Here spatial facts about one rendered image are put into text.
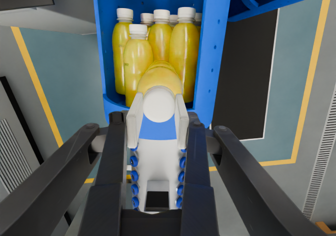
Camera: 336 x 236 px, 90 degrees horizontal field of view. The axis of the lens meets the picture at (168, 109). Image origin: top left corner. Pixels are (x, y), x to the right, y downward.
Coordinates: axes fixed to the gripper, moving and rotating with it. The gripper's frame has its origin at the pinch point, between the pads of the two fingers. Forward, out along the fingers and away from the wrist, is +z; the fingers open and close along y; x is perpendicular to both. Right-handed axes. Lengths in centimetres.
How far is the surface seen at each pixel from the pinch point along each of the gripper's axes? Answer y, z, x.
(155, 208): -1, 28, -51
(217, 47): 10.8, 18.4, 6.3
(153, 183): -2, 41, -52
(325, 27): 135, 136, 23
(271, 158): 125, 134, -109
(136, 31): -5.4, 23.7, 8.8
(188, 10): 5.4, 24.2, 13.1
